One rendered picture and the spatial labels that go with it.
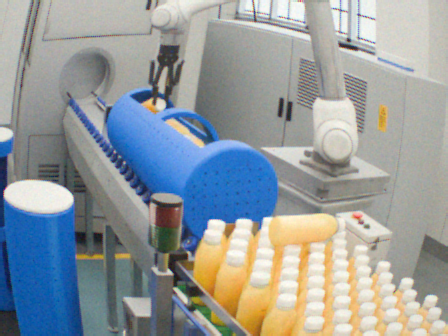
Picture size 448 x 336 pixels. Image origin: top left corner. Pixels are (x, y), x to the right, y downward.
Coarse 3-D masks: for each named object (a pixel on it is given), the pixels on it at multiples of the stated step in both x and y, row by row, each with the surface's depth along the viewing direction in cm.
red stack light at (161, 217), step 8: (152, 208) 129; (160, 208) 128; (168, 208) 129; (176, 208) 129; (152, 216) 130; (160, 216) 129; (168, 216) 129; (176, 216) 130; (160, 224) 129; (168, 224) 129; (176, 224) 130
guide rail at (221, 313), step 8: (176, 264) 170; (176, 272) 170; (184, 272) 165; (184, 280) 166; (192, 280) 161; (200, 288) 157; (200, 296) 157; (208, 296) 153; (208, 304) 152; (216, 304) 148; (216, 312) 148; (224, 312) 144; (224, 320) 144; (232, 320) 141; (232, 328) 140; (240, 328) 137
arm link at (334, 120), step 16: (304, 0) 205; (320, 0) 201; (320, 16) 203; (320, 32) 205; (320, 48) 207; (336, 48) 207; (320, 64) 209; (336, 64) 208; (320, 80) 211; (336, 80) 209; (320, 96) 213; (336, 96) 210; (320, 112) 211; (336, 112) 208; (352, 112) 211; (320, 128) 209; (336, 128) 206; (352, 128) 208; (320, 144) 209; (336, 144) 207; (352, 144) 207; (336, 160) 209
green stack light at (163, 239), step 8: (152, 224) 130; (152, 232) 130; (160, 232) 130; (168, 232) 130; (176, 232) 131; (152, 240) 131; (160, 240) 130; (168, 240) 130; (176, 240) 131; (160, 248) 130; (168, 248) 131; (176, 248) 132
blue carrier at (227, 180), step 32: (128, 96) 253; (160, 96) 265; (128, 128) 232; (160, 128) 212; (192, 128) 249; (128, 160) 232; (160, 160) 200; (192, 160) 186; (224, 160) 186; (256, 160) 189; (160, 192) 200; (192, 192) 184; (224, 192) 188; (256, 192) 192; (192, 224) 187
